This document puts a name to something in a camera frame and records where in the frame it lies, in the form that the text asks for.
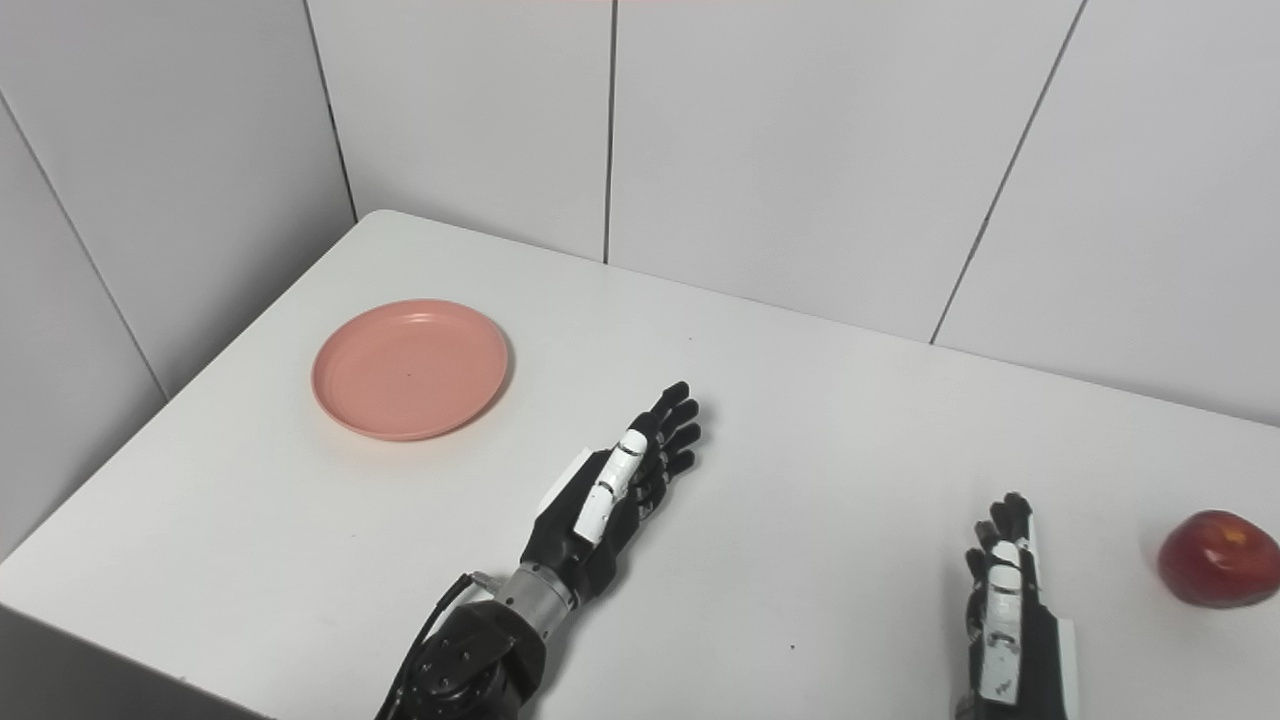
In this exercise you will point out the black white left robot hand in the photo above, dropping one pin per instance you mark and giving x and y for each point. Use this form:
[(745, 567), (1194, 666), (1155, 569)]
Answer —
[(565, 550)]

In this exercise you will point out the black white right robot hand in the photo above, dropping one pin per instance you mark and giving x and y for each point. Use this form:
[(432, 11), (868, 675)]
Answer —
[(1040, 660)]

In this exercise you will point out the red apple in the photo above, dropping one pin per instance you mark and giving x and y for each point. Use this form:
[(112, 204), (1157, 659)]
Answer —
[(1220, 560)]

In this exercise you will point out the pink round plate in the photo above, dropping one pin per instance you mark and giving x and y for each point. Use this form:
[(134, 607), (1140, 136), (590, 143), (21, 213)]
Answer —
[(410, 370)]

